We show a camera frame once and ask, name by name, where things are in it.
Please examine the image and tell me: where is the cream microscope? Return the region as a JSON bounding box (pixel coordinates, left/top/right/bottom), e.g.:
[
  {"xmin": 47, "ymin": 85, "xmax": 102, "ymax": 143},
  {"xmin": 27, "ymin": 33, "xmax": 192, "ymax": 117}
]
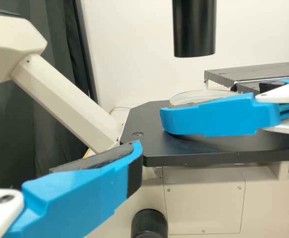
[{"xmin": 0, "ymin": 0, "xmax": 289, "ymax": 238}]

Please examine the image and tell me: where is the petri dish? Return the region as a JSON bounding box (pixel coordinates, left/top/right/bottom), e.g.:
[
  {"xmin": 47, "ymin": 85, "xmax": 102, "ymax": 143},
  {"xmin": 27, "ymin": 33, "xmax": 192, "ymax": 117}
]
[{"xmin": 169, "ymin": 89, "xmax": 237, "ymax": 109}]

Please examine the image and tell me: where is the black platform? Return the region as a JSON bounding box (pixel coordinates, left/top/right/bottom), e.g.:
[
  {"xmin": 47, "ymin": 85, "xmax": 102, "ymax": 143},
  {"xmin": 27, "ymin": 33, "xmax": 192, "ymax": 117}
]
[{"xmin": 204, "ymin": 60, "xmax": 289, "ymax": 93}]

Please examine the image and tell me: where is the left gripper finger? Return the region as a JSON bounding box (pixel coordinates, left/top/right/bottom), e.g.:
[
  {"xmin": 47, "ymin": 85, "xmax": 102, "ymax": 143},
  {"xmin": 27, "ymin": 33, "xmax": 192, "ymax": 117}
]
[{"xmin": 9, "ymin": 140, "xmax": 144, "ymax": 238}]

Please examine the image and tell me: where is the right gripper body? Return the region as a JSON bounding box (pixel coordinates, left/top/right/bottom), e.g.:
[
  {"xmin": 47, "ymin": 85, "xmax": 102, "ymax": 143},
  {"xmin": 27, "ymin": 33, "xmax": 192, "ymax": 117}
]
[{"xmin": 255, "ymin": 81, "xmax": 289, "ymax": 104}]

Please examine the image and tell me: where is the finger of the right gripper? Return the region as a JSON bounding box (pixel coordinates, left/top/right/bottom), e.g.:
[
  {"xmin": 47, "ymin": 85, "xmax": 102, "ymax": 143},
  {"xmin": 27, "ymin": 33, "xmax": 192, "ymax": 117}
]
[
  {"xmin": 159, "ymin": 92, "xmax": 289, "ymax": 138},
  {"xmin": 258, "ymin": 76, "xmax": 289, "ymax": 94}
]

